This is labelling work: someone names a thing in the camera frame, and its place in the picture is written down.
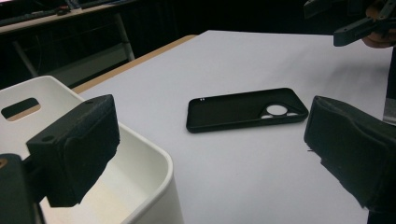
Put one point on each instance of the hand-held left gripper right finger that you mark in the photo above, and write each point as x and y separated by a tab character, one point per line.
351	149

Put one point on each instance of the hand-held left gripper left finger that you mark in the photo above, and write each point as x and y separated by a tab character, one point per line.
77	146

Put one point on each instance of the white plastic storage bin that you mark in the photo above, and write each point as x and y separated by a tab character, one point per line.
140	174

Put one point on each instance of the white table mat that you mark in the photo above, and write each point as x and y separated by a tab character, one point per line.
249	174

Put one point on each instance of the dark keyboard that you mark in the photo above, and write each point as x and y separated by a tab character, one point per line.
28	17

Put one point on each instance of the desk with white frame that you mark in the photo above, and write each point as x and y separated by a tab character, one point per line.
93	62

